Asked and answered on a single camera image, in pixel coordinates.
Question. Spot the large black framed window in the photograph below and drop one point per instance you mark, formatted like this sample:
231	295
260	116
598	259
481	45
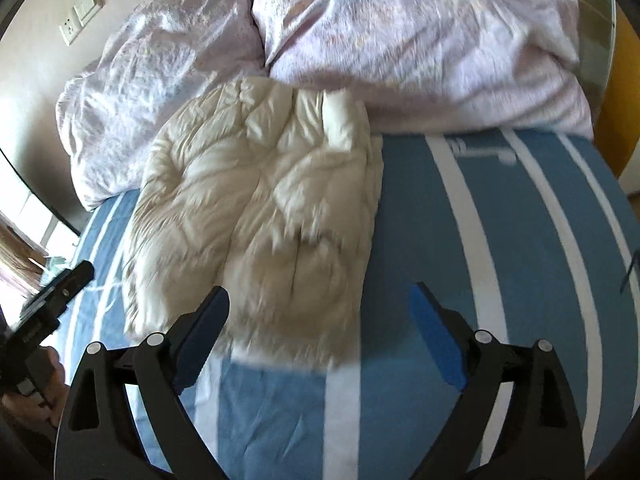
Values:
30	220

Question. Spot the person's left hand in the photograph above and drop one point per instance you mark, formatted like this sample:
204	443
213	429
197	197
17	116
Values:
30	412

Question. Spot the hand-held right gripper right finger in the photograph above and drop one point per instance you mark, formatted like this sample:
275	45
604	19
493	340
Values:
440	336

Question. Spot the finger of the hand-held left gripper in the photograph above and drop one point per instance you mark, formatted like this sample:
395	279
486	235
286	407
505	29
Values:
65	287

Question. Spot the cream quilted down jacket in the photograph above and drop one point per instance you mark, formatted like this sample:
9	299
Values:
260	220

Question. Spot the white wall switch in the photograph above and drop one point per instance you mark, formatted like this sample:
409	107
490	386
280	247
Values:
87	4

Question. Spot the blue white-striped bed sheet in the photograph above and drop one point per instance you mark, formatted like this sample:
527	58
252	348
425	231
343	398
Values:
475	240

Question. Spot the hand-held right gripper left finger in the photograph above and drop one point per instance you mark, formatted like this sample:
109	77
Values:
200	331

